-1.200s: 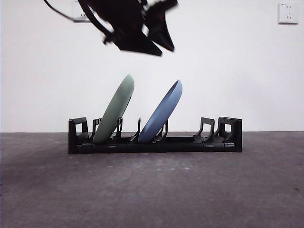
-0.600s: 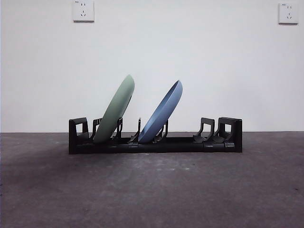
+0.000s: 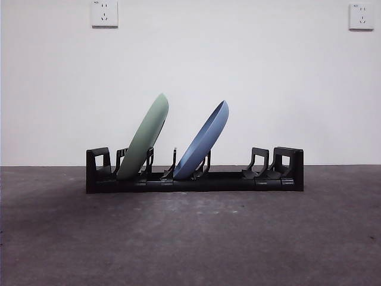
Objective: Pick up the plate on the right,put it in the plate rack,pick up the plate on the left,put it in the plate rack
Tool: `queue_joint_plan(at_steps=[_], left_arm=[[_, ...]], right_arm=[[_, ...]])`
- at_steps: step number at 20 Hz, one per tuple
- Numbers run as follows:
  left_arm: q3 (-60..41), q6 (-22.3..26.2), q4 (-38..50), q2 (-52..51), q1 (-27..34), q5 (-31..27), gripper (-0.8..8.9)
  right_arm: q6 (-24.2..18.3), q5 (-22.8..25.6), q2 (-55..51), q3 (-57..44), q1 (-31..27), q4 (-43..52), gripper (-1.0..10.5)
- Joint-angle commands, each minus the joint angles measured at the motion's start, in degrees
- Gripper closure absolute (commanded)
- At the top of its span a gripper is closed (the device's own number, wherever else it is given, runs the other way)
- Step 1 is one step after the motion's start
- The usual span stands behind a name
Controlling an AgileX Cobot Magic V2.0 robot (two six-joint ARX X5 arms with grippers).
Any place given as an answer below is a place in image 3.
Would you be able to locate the blue round plate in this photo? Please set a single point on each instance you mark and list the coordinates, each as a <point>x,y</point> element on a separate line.
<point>205,143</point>

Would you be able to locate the pale green round plate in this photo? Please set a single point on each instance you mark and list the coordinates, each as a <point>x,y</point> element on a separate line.
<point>143,134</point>

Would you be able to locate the black plastic plate rack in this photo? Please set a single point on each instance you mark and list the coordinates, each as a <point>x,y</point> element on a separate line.
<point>238,184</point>

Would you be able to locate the white wall power outlet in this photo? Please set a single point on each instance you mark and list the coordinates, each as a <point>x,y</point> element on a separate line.
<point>361,16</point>
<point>104,13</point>

